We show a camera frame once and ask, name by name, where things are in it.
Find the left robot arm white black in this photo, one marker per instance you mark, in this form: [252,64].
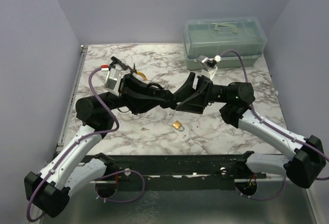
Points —
[51,188]

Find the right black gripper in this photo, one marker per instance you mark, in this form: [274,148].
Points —
[197,104]

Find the clear lid grey toolbox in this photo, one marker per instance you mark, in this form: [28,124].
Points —
[211,37]

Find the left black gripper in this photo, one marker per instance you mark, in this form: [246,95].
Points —
[129,85]

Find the yellow handled pliers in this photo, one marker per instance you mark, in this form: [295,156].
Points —
[133,70]

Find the black T-shaped tool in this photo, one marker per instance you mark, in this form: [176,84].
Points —
[116,61]

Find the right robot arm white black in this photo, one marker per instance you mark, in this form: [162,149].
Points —
[301,160]

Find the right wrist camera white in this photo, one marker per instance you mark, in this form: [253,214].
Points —
[209,65]

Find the aluminium side rail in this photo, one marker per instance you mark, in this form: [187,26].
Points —
[61,140]

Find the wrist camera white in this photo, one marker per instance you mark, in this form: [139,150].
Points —
[209,65]
[112,79]

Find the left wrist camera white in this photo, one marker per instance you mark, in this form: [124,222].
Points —
[112,79]

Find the black padlock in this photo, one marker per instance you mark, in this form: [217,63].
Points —
[158,91]

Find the small brass padlock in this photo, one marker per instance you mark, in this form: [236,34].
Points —
[178,126]

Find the black front mounting rail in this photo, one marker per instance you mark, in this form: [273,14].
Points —
[162,172]

